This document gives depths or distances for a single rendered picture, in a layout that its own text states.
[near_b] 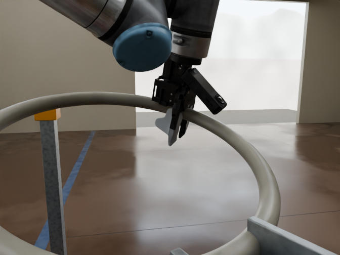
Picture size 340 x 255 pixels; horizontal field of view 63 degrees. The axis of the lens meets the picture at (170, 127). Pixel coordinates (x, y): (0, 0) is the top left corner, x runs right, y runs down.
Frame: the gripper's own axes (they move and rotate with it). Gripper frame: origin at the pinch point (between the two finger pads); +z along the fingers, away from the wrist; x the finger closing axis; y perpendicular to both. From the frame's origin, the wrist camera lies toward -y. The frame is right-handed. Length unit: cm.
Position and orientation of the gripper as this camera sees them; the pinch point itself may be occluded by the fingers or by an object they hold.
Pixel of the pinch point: (178, 138)
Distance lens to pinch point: 68.1
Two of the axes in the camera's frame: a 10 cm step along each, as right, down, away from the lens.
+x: -4.5, 3.1, -8.3
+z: -1.7, 8.9, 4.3
